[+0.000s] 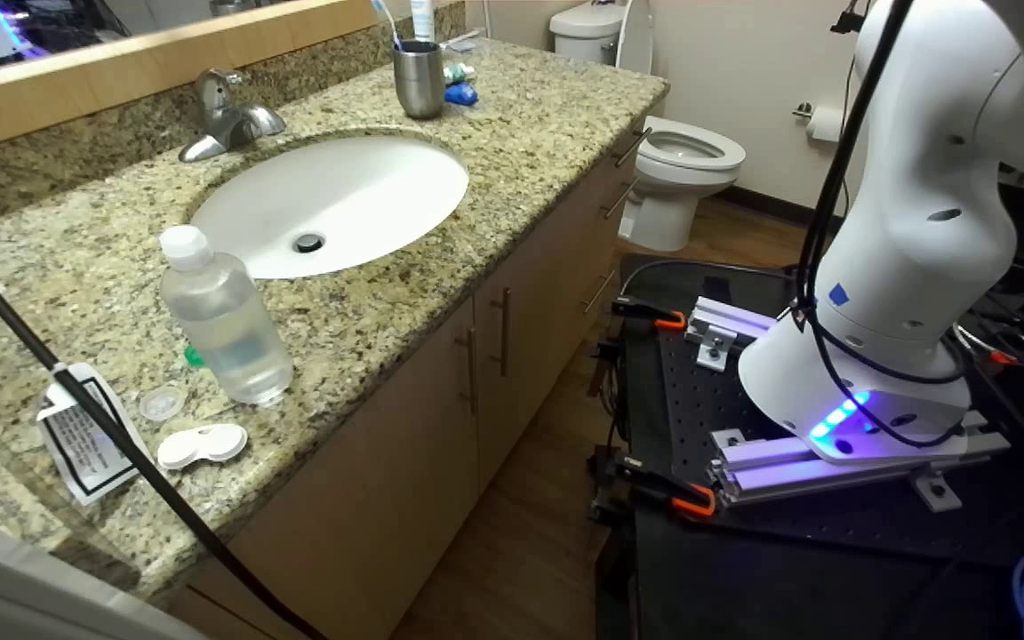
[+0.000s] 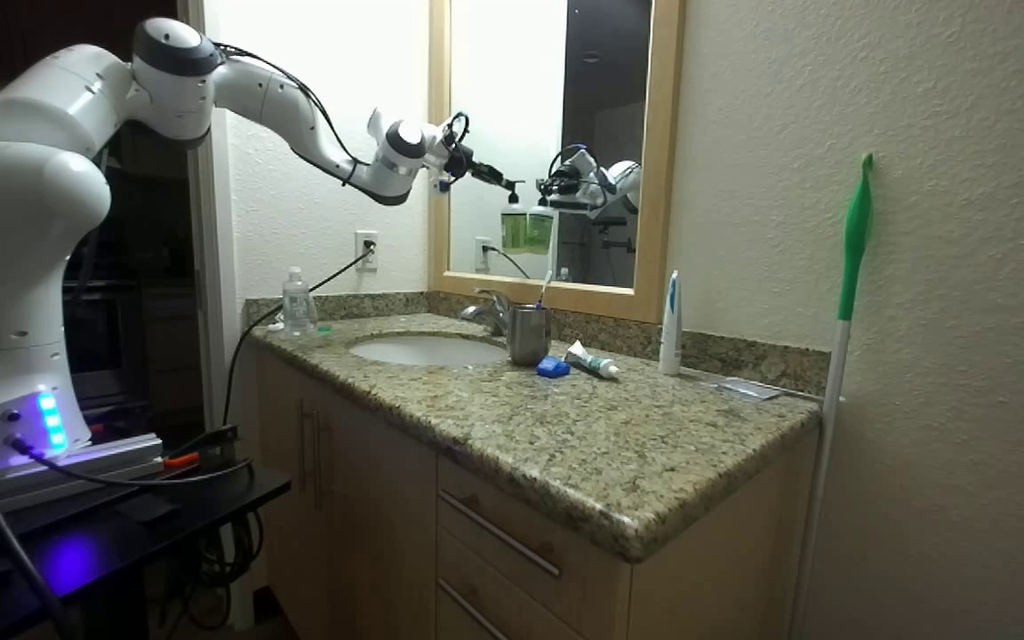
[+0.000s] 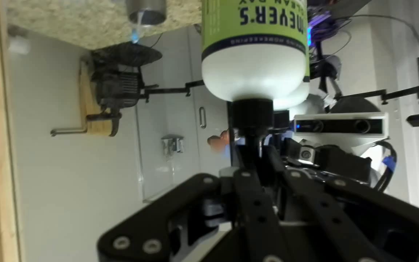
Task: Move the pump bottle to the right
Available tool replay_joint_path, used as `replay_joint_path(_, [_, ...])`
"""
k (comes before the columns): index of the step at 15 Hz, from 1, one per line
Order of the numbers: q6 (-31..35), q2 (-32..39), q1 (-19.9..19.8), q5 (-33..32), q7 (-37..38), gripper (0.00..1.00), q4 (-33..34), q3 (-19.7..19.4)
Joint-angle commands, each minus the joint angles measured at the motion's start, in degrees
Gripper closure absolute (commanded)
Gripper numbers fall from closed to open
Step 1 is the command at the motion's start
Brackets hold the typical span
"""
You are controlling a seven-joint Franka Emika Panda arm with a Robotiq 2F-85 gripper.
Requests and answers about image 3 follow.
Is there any green label pump soap bottle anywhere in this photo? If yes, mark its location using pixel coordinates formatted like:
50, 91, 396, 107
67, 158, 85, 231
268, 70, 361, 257
200, 0, 312, 171

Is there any grey metal cup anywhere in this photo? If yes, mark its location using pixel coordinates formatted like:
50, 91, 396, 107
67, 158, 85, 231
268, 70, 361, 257
124, 0, 169, 26

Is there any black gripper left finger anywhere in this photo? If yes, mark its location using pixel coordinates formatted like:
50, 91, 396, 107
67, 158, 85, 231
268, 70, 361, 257
96, 166, 288, 262

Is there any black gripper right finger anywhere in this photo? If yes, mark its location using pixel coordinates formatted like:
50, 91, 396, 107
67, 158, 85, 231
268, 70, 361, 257
267, 144, 419, 262

